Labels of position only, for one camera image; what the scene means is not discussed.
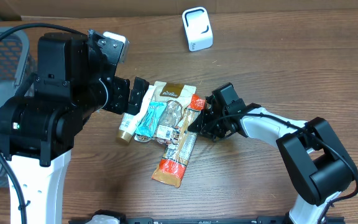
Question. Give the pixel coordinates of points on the orange spaghetti package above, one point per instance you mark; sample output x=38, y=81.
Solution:
x=174, y=161

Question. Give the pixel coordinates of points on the white barcode scanner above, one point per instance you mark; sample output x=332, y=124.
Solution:
x=197, y=28

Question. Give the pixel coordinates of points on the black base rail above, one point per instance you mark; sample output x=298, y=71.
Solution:
x=107, y=216

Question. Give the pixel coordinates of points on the beige brown snack pouch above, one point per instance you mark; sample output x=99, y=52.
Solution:
x=178, y=97

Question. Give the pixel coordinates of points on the white tube gold cap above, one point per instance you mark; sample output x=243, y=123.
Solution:
x=130, y=122

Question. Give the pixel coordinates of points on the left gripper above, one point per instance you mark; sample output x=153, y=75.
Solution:
x=120, y=94

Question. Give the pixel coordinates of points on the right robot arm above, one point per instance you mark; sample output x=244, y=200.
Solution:
x=320, y=169

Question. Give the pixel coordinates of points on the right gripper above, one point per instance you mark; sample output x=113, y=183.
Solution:
x=213, y=121

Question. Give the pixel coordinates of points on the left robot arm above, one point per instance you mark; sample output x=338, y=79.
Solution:
x=76, y=76

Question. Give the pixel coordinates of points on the teal snack packet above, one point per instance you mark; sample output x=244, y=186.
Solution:
x=148, y=125

